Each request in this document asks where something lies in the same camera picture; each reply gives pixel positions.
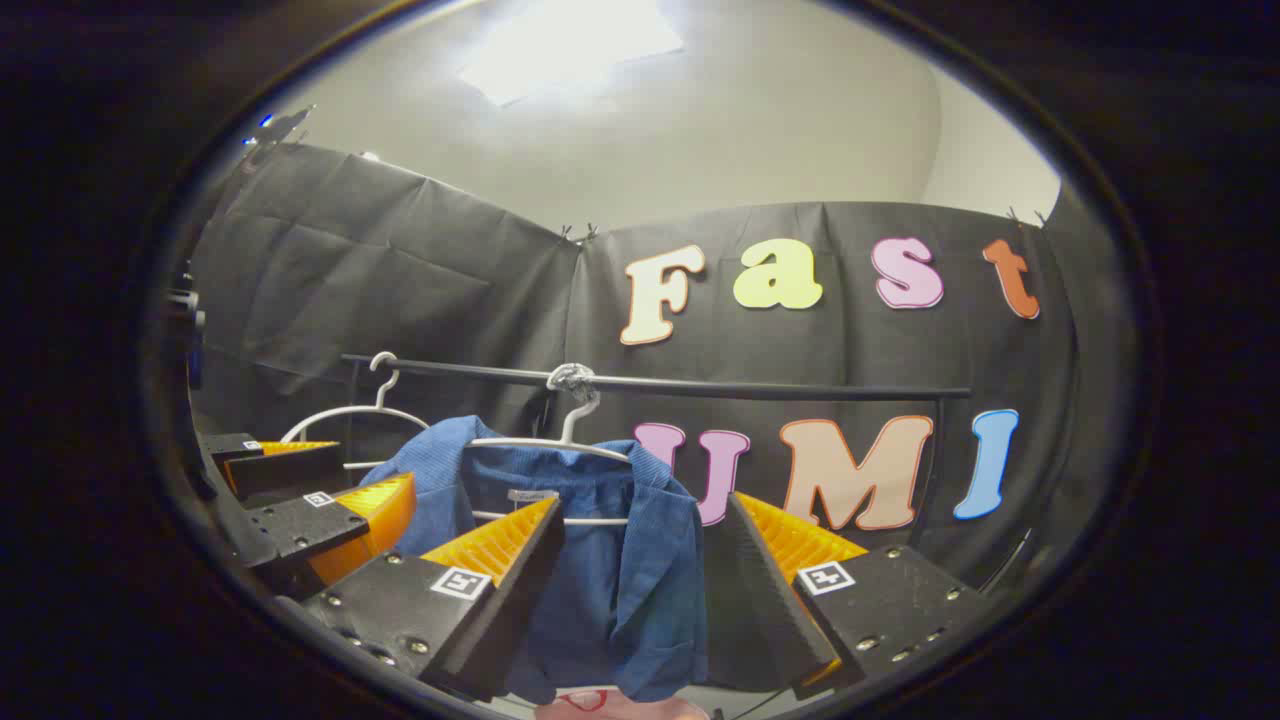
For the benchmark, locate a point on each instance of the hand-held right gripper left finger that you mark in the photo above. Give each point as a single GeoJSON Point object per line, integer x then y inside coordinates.
{"type": "Point", "coordinates": [520, 600]}

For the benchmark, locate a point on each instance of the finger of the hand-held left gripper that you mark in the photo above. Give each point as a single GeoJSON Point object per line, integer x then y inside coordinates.
{"type": "Point", "coordinates": [290, 468]}
{"type": "Point", "coordinates": [300, 530]}

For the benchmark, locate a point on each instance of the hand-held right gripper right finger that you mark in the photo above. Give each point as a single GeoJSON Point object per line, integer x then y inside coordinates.
{"type": "Point", "coordinates": [760, 610]}

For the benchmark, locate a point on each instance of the plain white hanger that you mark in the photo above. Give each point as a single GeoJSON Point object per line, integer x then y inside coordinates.
{"type": "Point", "coordinates": [350, 408]}

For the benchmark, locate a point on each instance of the black backdrop cloth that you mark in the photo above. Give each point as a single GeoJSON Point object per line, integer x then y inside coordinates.
{"type": "Point", "coordinates": [400, 280]}

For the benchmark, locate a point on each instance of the dark device with blue light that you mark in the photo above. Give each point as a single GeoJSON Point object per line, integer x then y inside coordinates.
{"type": "Point", "coordinates": [275, 135]}

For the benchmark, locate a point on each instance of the ceiling light panel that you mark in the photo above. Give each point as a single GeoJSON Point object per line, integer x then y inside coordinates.
{"type": "Point", "coordinates": [570, 45]}

